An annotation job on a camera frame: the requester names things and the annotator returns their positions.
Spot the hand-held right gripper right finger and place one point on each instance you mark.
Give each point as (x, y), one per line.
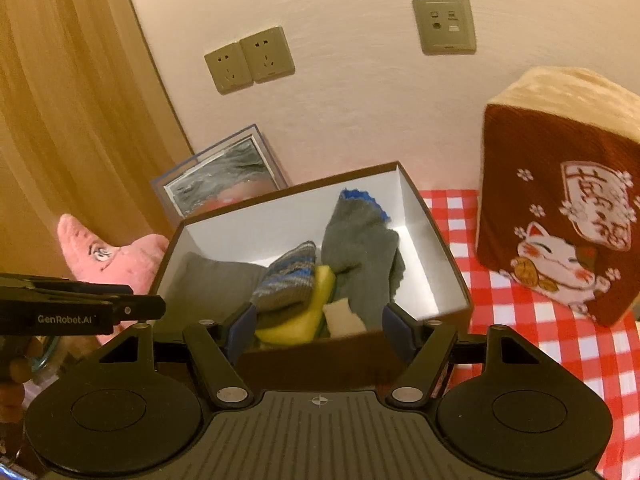
(397, 330)

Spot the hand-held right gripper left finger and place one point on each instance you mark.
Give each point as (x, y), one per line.
(240, 327)

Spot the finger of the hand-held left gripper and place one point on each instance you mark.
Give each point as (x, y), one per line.
(142, 307)

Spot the yellow green sponge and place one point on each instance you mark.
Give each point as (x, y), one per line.
(295, 327)

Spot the plain grey cloth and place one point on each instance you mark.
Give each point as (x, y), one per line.
(210, 280)

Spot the striped knit sock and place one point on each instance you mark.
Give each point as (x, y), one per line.
(285, 280)

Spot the brown cardboard box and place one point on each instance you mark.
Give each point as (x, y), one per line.
(300, 360)

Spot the grey cloth with blue trim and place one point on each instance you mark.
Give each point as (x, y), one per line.
(355, 250)

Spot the person's left hand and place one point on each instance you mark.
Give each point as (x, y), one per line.
(12, 400)

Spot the clear glass dish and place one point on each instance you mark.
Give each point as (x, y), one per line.
(44, 361)

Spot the pink star plush toy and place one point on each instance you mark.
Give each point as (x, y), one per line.
(110, 260)

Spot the red white checked tablecloth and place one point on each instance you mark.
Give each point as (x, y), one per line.
(500, 310)

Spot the red lucky cat cushion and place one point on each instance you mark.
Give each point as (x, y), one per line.
(540, 185)

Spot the wooden door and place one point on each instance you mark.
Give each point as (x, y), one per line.
(75, 110)

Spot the silver picture frame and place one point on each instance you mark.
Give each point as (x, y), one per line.
(220, 180)

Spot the beige wall socket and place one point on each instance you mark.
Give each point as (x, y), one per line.
(267, 55)
(227, 67)

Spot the beige wall data panel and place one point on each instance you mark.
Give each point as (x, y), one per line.
(444, 25)

